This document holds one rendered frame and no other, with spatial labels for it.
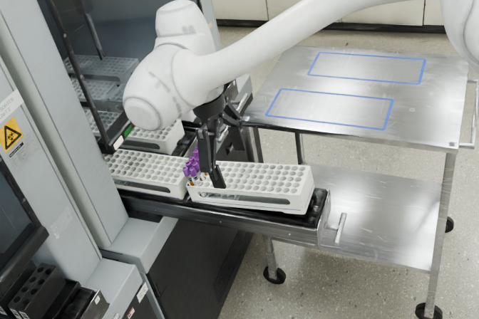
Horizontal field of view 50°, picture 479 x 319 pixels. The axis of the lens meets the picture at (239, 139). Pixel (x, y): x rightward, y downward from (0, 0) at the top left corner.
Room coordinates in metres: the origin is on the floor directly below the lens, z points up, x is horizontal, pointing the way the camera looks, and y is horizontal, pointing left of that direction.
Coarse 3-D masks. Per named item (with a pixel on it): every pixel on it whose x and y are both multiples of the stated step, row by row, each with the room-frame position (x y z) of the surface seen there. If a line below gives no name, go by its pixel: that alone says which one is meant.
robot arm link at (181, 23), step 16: (176, 0) 0.97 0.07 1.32; (160, 16) 0.92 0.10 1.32; (176, 16) 0.91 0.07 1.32; (192, 16) 0.92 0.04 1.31; (160, 32) 0.91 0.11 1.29; (176, 32) 0.90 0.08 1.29; (192, 32) 0.90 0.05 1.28; (208, 32) 0.93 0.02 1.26; (192, 48) 0.87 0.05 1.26; (208, 48) 0.90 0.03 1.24
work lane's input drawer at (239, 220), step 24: (120, 192) 1.02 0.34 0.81; (168, 216) 0.95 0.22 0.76; (192, 216) 0.92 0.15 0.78; (216, 216) 0.88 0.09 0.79; (240, 216) 0.86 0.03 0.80; (264, 216) 0.84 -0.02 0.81; (288, 216) 0.83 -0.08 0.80; (312, 216) 0.80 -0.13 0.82; (312, 240) 0.77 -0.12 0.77; (336, 240) 0.77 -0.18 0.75
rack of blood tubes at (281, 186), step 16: (208, 176) 0.95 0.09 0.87; (224, 176) 0.94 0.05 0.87; (240, 176) 0.93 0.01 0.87; (256, 176) 0.91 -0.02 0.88; (272, 176) 0.89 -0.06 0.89; (288, 176) 0.87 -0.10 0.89; (304, 176) 0.86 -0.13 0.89; (192, 192) 0.93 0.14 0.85; (208, 192) 0.93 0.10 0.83; (224, 192) 0.89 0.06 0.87; (240, 192) 0.87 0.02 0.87; (256, 192) 0.85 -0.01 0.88; (272, 192) 0.83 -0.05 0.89; (288, 192) 0.82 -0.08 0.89; (304, 192) 0.82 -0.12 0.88; (256, 208) 0.85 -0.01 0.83; (272, 208) 0.83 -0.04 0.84; (288, 208) 0.81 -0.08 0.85; (304, 208) 0.80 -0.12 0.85
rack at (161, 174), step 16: (112, 160) 1.10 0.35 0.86; (128, 160) 1.08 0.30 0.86; (144, 160) 1.07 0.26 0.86; (160, 160) 1.05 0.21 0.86; (176, 160) 1.04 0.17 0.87; (112, 176) 1.03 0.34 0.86; (128, 176) 1.02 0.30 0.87; (144, 176) 1.01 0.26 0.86; (160, 176) 0.99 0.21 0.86; (176, 176) 0.99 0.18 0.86; (160, 192) 0.97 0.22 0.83; (176, 192) 0.95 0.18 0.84
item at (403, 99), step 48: (288, 48) 1.58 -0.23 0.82; (336, 48) 1.51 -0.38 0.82; (288, 96) 1.29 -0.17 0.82; (336, 96) 1.24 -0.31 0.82; (384, 96) 1.20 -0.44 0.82; (432, 96) 1.15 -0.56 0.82; (384, 144) 1.01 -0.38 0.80; (432, 144) 0.96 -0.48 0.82; (336, 192) 1.37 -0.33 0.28; (384, 192) 1.33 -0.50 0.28; (432, 192) 1.28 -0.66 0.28; (288, 240) 1.19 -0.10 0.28; (384, 240) 1.11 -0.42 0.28; (432, 240) 1.07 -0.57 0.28; (432, 288) 0.93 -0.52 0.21
